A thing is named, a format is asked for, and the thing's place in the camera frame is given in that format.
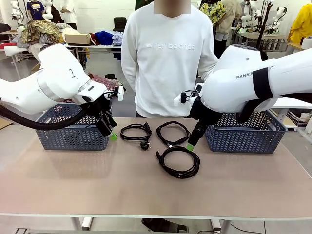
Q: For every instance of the black tripod pole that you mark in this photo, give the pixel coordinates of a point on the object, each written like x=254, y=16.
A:
x=264, y=24

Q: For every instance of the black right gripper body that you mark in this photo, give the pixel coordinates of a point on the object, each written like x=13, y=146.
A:
x=202, y=112

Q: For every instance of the black chair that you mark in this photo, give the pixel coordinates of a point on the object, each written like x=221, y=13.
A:
x=120, y=23

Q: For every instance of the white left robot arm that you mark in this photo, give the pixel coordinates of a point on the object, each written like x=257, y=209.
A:
x=56, y=70

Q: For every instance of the grey work table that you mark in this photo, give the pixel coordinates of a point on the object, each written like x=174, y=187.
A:
x=268, y=36

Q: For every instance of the person in beige top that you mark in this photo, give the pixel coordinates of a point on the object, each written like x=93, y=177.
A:
x=231, y=14

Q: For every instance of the grey-blue plastic basket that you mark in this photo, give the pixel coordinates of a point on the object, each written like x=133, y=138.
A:
x=73, y=140
x=243, y=142

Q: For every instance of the person in yellow floral shirt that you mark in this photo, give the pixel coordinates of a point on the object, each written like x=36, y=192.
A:
x=214, y=12

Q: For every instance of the blue cloth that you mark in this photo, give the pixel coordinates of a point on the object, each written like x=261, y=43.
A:
x=103, y=36

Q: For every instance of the light blue shirt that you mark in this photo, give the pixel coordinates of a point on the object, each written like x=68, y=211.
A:
x=117, y=37

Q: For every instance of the red checked cloth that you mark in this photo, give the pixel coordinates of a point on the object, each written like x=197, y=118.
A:
x=107, y=81

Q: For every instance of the brown cardboard box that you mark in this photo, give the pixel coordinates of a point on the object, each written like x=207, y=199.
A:
x=78, y=39

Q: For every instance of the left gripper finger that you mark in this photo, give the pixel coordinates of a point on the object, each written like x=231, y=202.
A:
x=112, y=120
x=107, y=126

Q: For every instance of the patterned clothes pile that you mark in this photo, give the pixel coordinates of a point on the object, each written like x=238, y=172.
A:
x=41, y=30

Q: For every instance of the black floor object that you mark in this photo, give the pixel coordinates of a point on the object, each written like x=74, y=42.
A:
x=161, y=225

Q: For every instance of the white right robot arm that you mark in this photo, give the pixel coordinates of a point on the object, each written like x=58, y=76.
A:
x=231, y=80

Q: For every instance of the person in yellow jacket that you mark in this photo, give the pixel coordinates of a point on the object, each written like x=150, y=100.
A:
x=302, y=24

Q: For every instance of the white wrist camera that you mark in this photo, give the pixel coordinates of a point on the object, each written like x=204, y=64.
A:
x=120, y=93
x=178, y=100

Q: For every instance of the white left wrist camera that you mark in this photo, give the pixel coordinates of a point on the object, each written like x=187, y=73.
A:
x=120, y=93

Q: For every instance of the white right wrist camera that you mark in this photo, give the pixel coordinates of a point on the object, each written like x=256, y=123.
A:
x=178, y=100

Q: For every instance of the person in blue shirt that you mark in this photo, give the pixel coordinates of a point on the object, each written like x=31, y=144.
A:
x=35, y=8

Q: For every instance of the person in white sweater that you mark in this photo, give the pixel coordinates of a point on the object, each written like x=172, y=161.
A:
x=165, y=73

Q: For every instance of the person in white shirt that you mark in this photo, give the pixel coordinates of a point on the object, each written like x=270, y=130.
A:
x=69, y=9

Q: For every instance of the white lab robot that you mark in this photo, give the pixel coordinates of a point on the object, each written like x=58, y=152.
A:
x=15, y=12
x=280, y=14
x=48, y=13
x=246, y=15

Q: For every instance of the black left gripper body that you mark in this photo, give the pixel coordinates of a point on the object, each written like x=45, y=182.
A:
x=102, y=109

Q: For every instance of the white table frame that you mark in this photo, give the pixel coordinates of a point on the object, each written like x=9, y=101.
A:
x=78, y=223

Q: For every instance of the white work table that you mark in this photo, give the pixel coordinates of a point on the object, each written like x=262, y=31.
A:
x=97, y=47
x=292, y=102

